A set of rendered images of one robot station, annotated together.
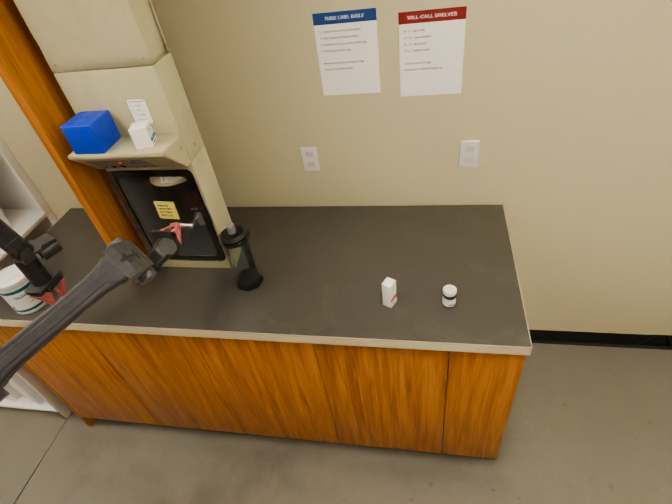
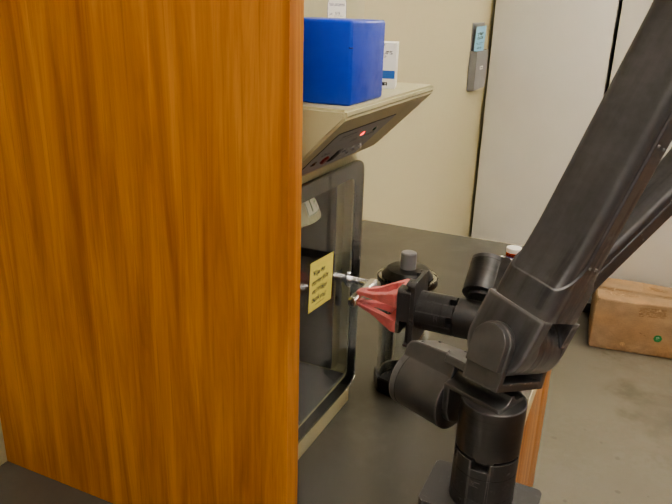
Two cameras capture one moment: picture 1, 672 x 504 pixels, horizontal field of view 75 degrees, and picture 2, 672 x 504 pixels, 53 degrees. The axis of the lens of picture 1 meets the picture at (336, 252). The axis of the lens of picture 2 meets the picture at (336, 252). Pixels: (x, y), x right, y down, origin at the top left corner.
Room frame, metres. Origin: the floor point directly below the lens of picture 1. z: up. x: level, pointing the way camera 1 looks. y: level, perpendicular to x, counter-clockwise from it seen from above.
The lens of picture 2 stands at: (1.14, 1.45, 1.61)
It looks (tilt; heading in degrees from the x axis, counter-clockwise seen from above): 20 degrees down; 279
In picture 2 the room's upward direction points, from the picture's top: 2 degrees clockwise
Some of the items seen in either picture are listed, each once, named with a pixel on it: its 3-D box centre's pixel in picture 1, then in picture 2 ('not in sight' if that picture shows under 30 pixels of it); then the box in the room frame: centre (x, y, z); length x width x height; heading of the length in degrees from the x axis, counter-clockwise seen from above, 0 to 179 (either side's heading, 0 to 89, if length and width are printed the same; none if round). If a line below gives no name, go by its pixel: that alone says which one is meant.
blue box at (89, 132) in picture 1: (91, 132); (329, 59); (1.28, 0.65, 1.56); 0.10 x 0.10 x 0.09; 75
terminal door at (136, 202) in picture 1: (170, 219); (316, 308); (1.31, 0.56, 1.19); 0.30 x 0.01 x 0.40; 74
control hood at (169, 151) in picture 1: (130, 159); (353, 130); (1.26, 0.57, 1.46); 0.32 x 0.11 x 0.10; 75
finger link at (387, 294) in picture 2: (172, 234); (386, 304); (1.20, 0.53, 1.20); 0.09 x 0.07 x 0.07; 165
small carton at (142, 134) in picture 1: (142, 134); (378, 64); (1.24, 0.50, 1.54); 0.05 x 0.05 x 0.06; 1
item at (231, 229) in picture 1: (232, 232); (407, 269); (1.18, 0.33, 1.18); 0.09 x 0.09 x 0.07
